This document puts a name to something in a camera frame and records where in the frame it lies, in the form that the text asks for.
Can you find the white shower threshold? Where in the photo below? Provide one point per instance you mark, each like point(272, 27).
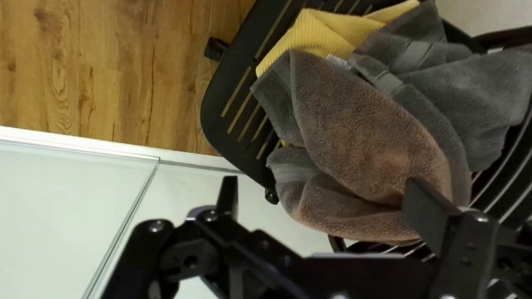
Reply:
point(83, 143)

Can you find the fixed glass shower panel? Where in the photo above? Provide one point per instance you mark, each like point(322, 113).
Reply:
point(54, 221)

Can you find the black mesh office chair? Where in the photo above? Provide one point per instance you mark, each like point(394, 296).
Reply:
point(232, 127)

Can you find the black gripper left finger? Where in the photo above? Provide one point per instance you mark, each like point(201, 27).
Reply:
point(229, 193)

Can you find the yellow towel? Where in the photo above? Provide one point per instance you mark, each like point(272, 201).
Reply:
point(320, 34)

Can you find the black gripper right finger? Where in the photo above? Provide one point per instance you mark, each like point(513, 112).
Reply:
point(448, 233)

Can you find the grey brown fleece towel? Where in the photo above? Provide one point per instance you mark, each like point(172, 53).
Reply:
point(359, 138)

